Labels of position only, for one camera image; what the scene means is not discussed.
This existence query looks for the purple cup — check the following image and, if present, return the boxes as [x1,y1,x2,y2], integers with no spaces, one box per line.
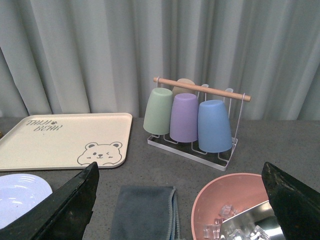
[169,93,199,143]

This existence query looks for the grey folded cloth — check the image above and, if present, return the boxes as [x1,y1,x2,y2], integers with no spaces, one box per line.
[110,185,181,240]

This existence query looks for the grey curtain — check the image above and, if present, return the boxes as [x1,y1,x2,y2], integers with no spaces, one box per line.
[0,0,320,120]

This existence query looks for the metal scoop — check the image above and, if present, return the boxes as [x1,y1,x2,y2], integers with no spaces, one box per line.
[219,200,286,240]

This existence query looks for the pink bowl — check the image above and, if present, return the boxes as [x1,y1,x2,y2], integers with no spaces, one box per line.
[191,173,268,240]

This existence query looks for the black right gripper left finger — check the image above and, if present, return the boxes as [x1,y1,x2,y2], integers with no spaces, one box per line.
[0,162,100,240]

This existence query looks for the green cup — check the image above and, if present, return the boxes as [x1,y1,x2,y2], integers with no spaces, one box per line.
[143,87,173,135]

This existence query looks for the white ribbed plate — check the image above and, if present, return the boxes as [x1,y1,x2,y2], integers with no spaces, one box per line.
[0,173,53,229]

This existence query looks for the cream bear tray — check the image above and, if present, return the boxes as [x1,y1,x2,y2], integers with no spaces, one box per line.
[0,113,133,172]

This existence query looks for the clear ice cube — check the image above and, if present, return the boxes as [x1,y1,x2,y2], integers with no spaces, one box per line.
[202,224,221,240]
[219,204,239,219]
[248,225,271,240]

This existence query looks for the white wire cup rack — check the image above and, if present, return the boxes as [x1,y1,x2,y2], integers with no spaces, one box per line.
[147,77,251,171]

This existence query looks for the beige cup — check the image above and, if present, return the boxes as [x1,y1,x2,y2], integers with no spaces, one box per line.
[172,78,195,97]

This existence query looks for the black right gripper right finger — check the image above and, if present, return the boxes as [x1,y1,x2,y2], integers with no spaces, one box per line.
[261,162,320,240]

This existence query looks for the blue cup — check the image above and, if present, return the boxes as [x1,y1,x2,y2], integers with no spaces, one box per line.
[198,100,233,153]

